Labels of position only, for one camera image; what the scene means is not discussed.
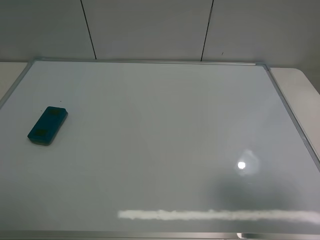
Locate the teal whiteboard eraser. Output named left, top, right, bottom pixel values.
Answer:
left=27, top=106, right=68, bottom=146

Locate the white whiteboard with aluminium frame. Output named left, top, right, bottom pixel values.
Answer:
left=0, top=59, right=320, bottom=240

